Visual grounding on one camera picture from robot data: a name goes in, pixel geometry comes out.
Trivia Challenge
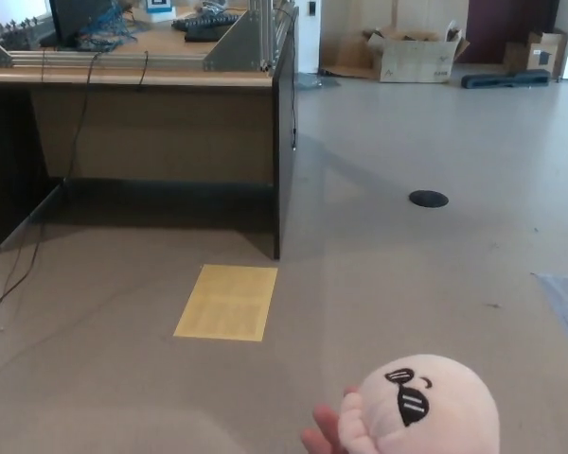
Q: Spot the person's bare hand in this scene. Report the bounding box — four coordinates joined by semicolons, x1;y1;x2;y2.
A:
300;385;360;454

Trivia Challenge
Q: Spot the pink plush dumpling toy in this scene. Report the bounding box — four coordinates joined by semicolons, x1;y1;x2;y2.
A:
336;353;503;454

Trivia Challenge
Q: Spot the yellow paper sheet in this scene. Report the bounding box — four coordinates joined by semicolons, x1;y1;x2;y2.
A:
172;264;279;342

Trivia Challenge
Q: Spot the black round floor cover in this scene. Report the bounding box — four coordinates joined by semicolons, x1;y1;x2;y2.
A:
408;189;450;208

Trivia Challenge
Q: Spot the clear plastic sheet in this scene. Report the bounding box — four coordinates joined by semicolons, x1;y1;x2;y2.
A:
532;271;568;351

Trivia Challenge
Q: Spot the wooden desk with dark sides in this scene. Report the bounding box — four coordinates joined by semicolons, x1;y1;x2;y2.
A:
0;18;300;261

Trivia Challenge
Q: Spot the crumpled clear plastic bag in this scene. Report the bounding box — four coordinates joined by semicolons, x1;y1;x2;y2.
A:
296;73;342;91

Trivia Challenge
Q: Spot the large open cardboard box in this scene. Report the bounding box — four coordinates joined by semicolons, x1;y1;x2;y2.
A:
363;18;470;84

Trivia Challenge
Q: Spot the dark blue flat bag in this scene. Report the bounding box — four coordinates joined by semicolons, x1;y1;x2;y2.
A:
460;68;552;90

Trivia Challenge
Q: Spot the flat black device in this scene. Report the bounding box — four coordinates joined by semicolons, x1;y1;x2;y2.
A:
184;23;228;43

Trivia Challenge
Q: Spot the black keyboard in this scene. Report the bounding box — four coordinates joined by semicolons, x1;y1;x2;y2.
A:
171;11;240;32

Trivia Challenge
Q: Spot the small open cardboard box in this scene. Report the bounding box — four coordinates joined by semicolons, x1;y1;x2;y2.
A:
504;28;568;79

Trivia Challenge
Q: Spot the dark maroon door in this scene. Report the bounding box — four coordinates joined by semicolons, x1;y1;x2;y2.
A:
463;0;558;65

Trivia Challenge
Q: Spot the white box with blue print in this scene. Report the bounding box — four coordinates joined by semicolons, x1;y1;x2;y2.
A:
144;0;176;24

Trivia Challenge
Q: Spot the black monitor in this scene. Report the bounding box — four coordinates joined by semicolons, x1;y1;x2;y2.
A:
40;0;119;48

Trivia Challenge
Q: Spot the row of dark metal parts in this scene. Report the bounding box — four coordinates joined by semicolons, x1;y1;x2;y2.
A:
0;17;44;48

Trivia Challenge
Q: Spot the aluminium profile frame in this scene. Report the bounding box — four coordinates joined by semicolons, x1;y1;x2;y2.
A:
0;0;298;73

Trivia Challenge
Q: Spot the short thin black cable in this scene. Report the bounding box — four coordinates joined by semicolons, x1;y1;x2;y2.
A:
136;50;151;89

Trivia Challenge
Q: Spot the blue cable bundle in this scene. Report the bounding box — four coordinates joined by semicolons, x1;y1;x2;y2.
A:
78;0;148;51

